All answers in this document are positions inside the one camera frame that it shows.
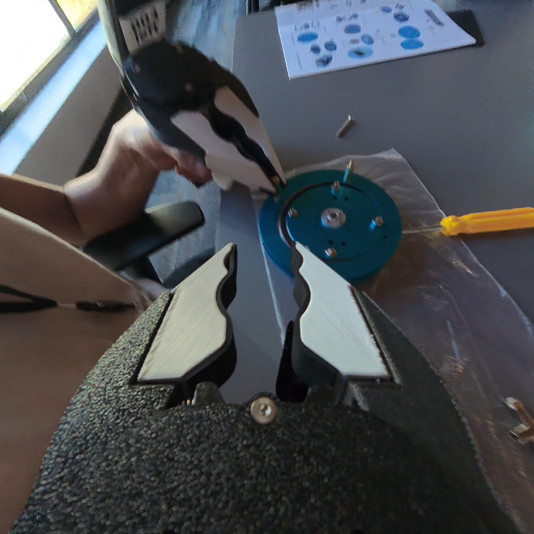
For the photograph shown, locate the clear plastic bag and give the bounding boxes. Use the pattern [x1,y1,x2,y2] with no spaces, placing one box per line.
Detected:
[250,148,534,459]

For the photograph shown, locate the blue round turntable disc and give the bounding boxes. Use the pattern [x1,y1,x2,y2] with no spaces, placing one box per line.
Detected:
[256,169,403,285]

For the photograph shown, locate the yellow handled screwdriver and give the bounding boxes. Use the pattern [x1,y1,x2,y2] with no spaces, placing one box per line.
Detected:
[402,207,534,238]

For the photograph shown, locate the black lanyard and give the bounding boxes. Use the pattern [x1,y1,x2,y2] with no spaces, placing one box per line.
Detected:
[0,286,136,313]

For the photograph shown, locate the window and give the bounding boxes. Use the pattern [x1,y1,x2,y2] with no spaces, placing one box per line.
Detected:
[0,0,105,113]

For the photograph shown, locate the white slotted bin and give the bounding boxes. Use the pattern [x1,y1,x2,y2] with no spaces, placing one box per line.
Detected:
[119,0,169,53]

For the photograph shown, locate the person's beige shirt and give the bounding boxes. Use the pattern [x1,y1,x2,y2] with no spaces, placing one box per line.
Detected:
[0,206,172,534]

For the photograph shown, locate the small bags of screws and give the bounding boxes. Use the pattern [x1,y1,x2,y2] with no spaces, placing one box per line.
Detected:
[503,396,534,445]

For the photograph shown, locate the office chair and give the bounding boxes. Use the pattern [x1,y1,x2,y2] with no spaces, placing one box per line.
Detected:
[79,167,222,293]

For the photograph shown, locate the printed instruction sheet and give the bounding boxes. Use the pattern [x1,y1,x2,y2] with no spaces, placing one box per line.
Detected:
[275,0,477,81]

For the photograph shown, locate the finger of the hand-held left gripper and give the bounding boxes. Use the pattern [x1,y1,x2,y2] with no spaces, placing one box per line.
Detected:
[170,106,279,193]
[215,86,288,186]

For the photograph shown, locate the grey desk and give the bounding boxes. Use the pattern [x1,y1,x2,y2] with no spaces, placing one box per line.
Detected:
[215,0,534,534]

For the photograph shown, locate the person's left forearm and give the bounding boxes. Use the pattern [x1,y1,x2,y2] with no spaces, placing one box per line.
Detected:
[0,173,84,247]

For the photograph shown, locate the person's left hand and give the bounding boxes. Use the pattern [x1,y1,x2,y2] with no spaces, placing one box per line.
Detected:
[65,110,213,247]

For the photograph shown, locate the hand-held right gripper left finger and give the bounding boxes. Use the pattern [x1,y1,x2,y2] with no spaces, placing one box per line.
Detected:
[135,242,238,393]

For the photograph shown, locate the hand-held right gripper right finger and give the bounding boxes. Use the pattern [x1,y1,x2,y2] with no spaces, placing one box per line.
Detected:
[276,241,392,402]

